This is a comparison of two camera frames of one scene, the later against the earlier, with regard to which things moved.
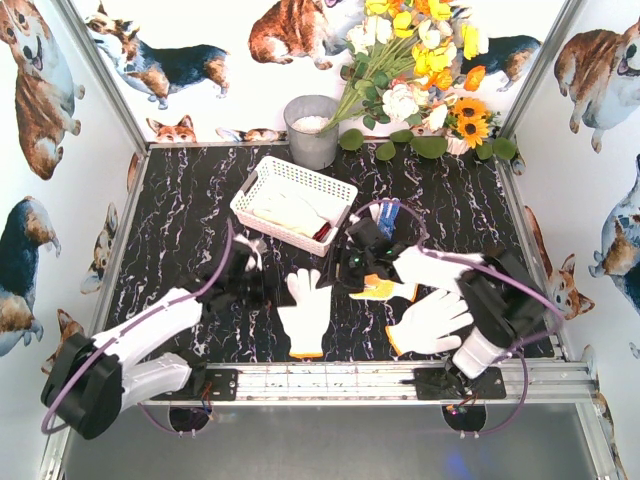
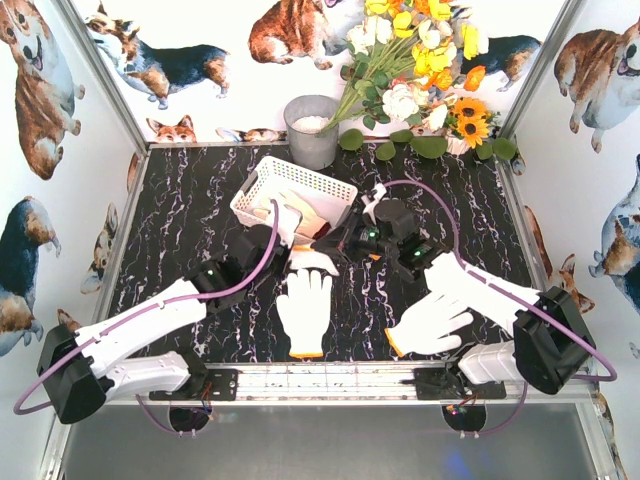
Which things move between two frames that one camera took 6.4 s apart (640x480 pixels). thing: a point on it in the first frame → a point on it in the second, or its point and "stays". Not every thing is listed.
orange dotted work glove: (379, 289) → (304, 256)
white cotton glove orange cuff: (426, 326) stays
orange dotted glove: (307, 320) stays
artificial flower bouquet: (412, 66) stays
